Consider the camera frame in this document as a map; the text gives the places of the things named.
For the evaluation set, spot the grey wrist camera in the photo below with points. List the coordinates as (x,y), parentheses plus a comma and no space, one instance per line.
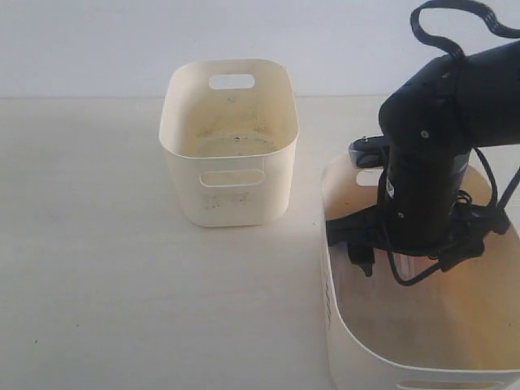
(369,152)

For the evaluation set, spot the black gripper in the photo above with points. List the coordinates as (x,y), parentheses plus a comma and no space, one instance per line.
(433,218)

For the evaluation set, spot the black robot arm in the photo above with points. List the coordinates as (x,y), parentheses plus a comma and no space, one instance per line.
(430,126)

